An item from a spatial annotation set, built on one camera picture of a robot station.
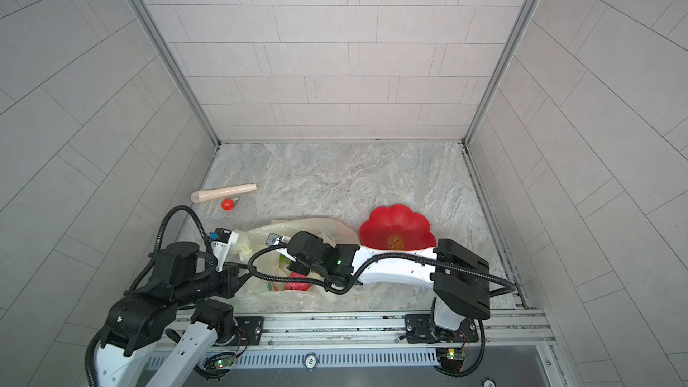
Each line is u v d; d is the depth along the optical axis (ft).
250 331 2.33
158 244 1.56
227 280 1.79
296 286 2.42
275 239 2.02
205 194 3.10
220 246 1.92
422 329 2.35
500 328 2.41
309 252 1.75
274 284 2.42
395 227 2.98
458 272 1.31
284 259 2.47
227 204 3.07
